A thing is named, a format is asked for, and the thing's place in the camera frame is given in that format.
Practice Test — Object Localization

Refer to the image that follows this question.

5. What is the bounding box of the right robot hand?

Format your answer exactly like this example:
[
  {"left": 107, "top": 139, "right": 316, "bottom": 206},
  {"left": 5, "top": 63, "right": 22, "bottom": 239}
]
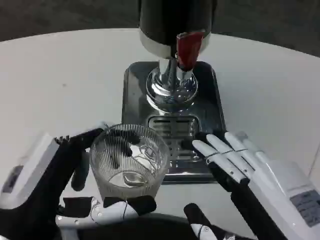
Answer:
[{"left": 183, "top": 130, "right": 320, "bottom": 240}]

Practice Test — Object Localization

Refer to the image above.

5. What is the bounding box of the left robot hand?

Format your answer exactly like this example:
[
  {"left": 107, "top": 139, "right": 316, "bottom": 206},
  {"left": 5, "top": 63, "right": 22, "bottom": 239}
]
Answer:
[{"left": 0, "top": 120, "right": 158, "bottom": 240}]

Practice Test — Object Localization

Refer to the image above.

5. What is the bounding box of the clear ribbed glass cup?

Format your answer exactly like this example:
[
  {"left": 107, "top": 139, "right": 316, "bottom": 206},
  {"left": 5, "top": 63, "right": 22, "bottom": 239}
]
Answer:
[{"left": 89, "top": 123, "right": 170, "bottom": 202}]

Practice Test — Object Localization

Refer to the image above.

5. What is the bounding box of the steel drip tray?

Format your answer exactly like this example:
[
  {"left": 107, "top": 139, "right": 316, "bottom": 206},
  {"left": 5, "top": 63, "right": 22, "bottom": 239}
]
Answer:
[{"left": 120, "top": 60, "right": 227, "bottom": 185}]

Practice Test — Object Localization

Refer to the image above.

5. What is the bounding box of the black steel drink dispenser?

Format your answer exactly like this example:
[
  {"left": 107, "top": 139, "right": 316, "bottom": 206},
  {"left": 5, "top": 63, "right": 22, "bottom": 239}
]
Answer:
[{"left": 138, "top": 0, "right": 214, "bottom": 112}]

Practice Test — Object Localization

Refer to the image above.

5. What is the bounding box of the red tap handle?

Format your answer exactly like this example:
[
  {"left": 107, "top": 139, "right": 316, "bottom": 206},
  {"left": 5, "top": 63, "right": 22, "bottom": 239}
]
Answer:
[{"left": 176, "top": 31, "right": 205, "bottom": 72}]

